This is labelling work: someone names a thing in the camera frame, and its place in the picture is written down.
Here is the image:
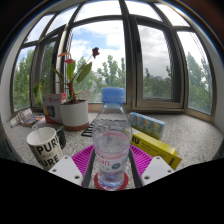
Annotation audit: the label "flat colourful marker box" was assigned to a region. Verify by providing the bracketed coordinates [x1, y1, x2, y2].
[21, 114, 46, 128]

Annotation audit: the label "dark-framed bay window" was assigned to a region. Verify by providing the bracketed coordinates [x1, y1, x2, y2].
[9, 0, 218, 116]

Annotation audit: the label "long yellow box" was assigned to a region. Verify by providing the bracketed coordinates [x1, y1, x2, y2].
[130, 127, 184, 171]

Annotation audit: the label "potted plant in white pot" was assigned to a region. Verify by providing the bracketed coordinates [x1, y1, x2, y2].
[32, 46, 101, 132]

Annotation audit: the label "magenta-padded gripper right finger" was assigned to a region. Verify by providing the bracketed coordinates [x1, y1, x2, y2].
[127, 143, 176, 190]

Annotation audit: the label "black grid trivet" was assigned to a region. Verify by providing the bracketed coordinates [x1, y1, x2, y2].
[80, 120, 96, 138]

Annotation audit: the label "pale blue multipack box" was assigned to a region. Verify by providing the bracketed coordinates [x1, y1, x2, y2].
[129, 111, 166, 141]

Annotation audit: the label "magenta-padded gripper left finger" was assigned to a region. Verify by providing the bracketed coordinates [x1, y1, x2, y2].
[48, 143, 96, 188]

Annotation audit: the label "red and white printed box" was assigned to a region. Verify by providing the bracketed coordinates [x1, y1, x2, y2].
[42, 93, 68, 125]

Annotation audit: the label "white mug with black lettering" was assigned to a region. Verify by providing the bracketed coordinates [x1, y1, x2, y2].
[26, 126, 67, 171]

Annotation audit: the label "clear plastic water bottle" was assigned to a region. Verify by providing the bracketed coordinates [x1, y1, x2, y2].
[91, 87, 132, 191]

